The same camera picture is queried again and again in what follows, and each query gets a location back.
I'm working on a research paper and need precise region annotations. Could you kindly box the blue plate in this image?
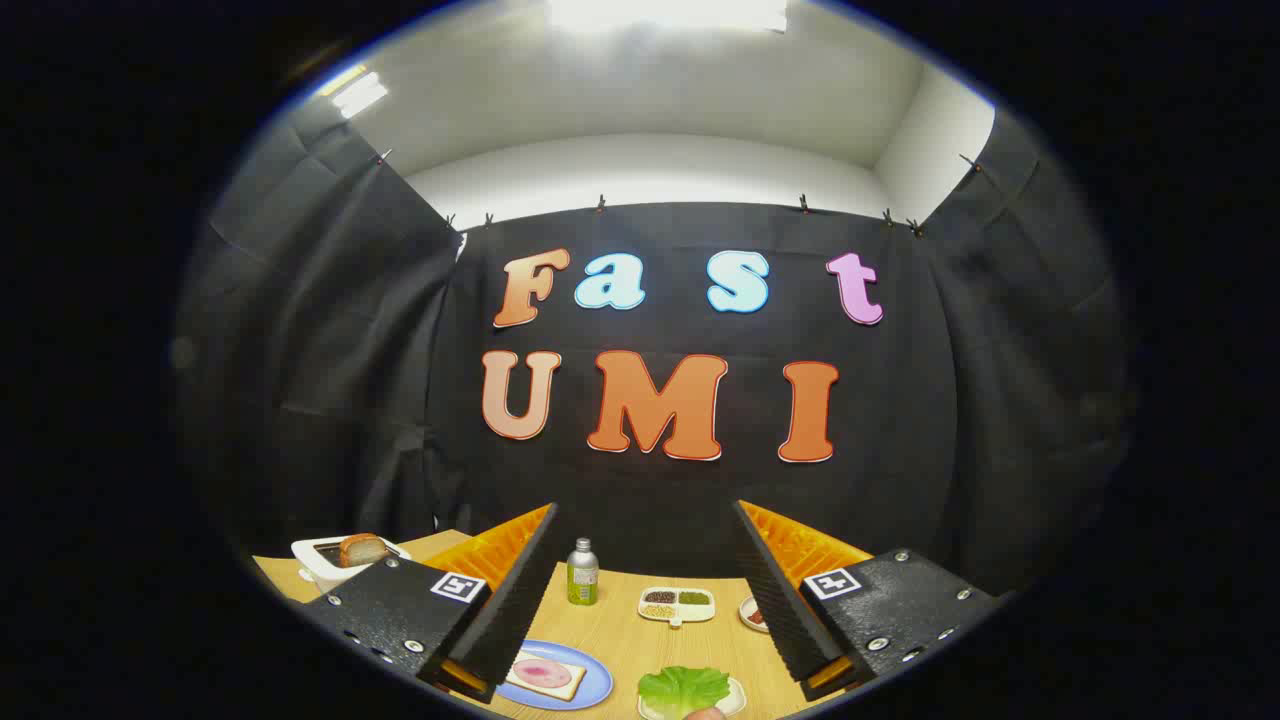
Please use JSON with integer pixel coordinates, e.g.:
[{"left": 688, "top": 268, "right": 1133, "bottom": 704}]
[{"left": 497, "top": 639, "right": 614, "bottom": 712}]

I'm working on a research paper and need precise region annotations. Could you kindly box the large ceiling light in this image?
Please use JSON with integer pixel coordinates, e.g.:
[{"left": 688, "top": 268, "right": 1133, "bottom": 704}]
[{"left": 545, "top": 0, "right": 791, "bottom": 34}]

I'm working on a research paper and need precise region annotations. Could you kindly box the pink ham slice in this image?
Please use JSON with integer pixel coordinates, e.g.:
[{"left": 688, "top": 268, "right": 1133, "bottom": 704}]
[{"left": 512, "top": 657, "right": 573, "bottom": 689}]

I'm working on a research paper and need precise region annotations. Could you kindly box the white toaster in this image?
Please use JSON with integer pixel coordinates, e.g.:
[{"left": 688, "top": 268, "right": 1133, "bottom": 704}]
[{"left": 291, "top": 535, "right": 413, "bottom": 596}]

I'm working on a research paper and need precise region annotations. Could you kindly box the white square plate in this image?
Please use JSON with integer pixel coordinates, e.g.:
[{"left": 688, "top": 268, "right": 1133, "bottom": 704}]
[{"left": 638, "top": 676, "right": 748, "bottom": 720}]

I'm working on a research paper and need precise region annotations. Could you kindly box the white bread slice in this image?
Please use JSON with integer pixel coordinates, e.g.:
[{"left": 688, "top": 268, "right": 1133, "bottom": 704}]
[{"left": 503, "top": 648, "right": 588, "bottom": 702}]

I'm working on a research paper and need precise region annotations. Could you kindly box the black backdrop cloth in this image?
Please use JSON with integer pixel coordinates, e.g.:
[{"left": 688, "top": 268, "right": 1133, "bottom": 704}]
[{"left": 170, "top": 105, "right": 1136, "bottom": 601}]

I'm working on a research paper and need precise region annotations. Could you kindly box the green and silver bottle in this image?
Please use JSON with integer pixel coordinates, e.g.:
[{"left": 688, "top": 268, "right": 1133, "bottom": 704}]
[{"left": 566, "top": 538, "right": 601, "bottom": 607}]

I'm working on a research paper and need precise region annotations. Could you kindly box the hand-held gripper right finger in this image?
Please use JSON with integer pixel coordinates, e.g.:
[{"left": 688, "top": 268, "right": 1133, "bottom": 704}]
[{"left": 732, "top": 500, "right": 1001, "bottom": 703}]

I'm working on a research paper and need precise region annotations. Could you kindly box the toasted bread slice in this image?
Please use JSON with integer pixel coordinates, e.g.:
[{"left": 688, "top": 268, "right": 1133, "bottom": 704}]
[{"left": 338, "top": 534, "right": 393, "bottom": 568}]

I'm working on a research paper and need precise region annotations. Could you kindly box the white divided dish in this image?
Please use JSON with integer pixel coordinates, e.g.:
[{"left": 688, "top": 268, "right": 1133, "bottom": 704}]
[{"left": 638, "top": 586, "right": 717, "bottom": 629}]

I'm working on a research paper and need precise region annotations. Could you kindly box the green lettuce leaf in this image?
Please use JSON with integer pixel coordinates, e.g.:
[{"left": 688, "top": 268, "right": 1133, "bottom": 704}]
[{"left": 638, "top": 666, "right": 732, "bottom": 719}]

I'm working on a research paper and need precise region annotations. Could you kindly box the small ceiling light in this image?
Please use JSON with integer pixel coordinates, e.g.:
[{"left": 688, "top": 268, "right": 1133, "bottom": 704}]
[{"left": 320, "top": 65, "right": 391, "bottom": 121}]

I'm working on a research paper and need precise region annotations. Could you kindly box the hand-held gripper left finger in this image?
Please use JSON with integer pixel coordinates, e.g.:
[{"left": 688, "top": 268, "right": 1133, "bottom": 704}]
[{"left": 300, "top": 503, "right": 561, "bottom": 704}]

